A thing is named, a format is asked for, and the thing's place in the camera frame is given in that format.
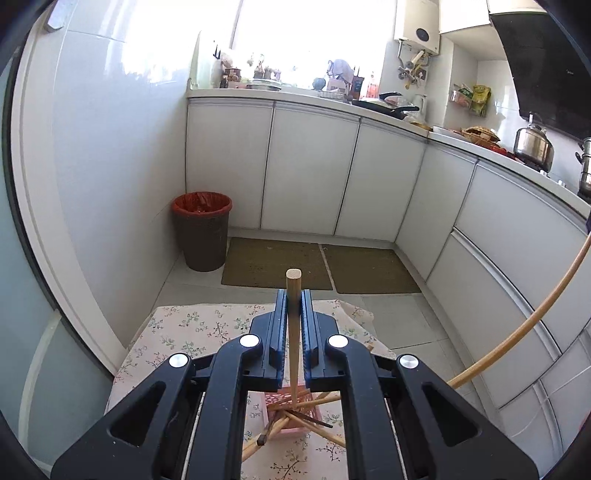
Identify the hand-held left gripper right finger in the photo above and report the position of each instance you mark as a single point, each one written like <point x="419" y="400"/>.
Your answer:
<point x="308" y="332"/>

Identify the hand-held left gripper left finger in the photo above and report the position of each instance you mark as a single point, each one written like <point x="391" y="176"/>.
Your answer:
<point x="279" y="332"/>

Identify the wooden chopstick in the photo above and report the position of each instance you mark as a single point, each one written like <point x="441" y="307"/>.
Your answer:
<point x="293" y="323"/>
<point x="332" y="436"/>
<point x="318" y="400"/>
<point x="258" y="445"/>

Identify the black chopstick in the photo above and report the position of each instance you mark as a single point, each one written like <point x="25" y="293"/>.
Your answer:
<point x="314" y="420"/>
<point x="262" y="439"/>

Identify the pink perforated plastic basket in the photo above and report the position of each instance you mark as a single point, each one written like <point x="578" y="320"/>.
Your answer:
<point x="295" y="431"/>

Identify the olive floor mat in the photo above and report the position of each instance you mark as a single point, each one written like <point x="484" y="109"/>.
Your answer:
<point x="369" y="270"/>
<point x="277" y="263"/>

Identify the floral tablecloth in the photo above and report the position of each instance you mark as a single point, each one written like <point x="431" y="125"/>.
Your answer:
<point x="184" y="332"/>

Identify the brown trash can orange bag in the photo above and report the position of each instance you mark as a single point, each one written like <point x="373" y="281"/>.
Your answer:
<point x="203" y="235"/>

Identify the white kitchen base cabinets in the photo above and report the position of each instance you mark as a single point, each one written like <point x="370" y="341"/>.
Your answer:
<point x="314" y="170"/>

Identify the white kitchen countertop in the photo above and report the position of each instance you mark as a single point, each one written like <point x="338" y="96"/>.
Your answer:
<point x="295" y="98"/>

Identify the black frying pan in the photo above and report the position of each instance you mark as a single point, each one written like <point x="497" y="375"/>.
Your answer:
<point x="383" y="108"/>

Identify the curved bamboo rod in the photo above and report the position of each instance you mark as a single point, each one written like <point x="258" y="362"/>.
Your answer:
<point x="545" y="309"/>

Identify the white pitcher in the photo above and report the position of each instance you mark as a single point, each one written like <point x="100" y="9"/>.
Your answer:
<point x="420" y="108"/>

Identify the red bottle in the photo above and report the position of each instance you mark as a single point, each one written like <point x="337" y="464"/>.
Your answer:
<point x="372" y="87"/>

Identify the brown jar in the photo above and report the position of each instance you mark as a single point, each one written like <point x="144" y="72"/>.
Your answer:
<point x="232" y="77"/>

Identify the wicker basket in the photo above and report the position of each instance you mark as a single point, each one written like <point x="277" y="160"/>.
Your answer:
<point x="480" y="135"/>

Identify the yellow packet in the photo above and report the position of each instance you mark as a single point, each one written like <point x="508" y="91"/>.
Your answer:
<point x="480" y="99"/>

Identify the steel kettle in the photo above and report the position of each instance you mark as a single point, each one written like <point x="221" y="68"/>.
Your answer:
<point x="533" y="147"/>

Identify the white water heater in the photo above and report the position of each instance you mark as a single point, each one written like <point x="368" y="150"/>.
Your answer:
<point x="418" y="27"/>

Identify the white upper cabinet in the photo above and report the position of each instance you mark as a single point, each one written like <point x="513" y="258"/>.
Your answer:
<point x="464" y="16"/>

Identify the black range hood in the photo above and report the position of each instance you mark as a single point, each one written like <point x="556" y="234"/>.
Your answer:
<point x="549" y="69"/>

